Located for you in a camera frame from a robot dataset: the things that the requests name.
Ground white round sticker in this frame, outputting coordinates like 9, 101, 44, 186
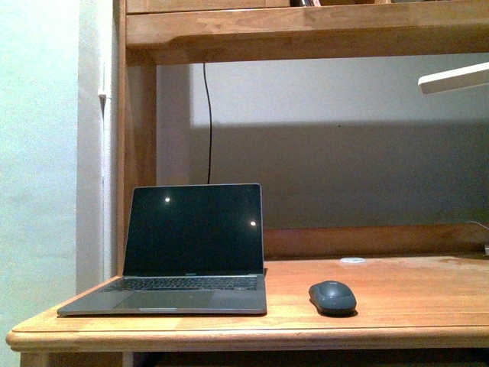
340, 257, 366, 265

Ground books on upper shelf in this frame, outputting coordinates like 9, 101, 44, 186
290, 0, 321, 7

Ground wooden desk with hutch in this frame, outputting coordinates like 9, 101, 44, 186
6, 1, 488, 366

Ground white desk lamp head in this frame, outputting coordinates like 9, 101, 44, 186
418, 62, 488, 95

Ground black hanging cable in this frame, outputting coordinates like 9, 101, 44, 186
202, 63, 214, 186

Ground white wall cable conduit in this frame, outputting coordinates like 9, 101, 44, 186
97, 57, 112, 282

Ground dark grey computer mouse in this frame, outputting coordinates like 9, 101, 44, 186
309, 281, 357, 317

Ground grey open laptop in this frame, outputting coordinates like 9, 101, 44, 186
57, 183, 267, 317

